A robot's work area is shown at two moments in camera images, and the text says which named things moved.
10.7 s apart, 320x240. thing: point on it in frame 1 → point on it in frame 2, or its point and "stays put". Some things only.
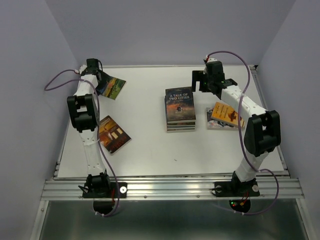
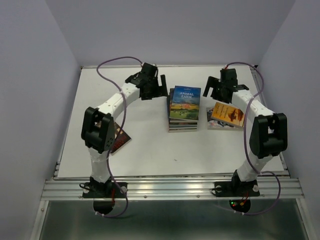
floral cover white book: x=214 y=124 stays put
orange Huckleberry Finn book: x=226 y=114 stays put
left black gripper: x=100 y=72 → x=157 y=92
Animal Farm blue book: x=110 y=86 → x=185 y=103
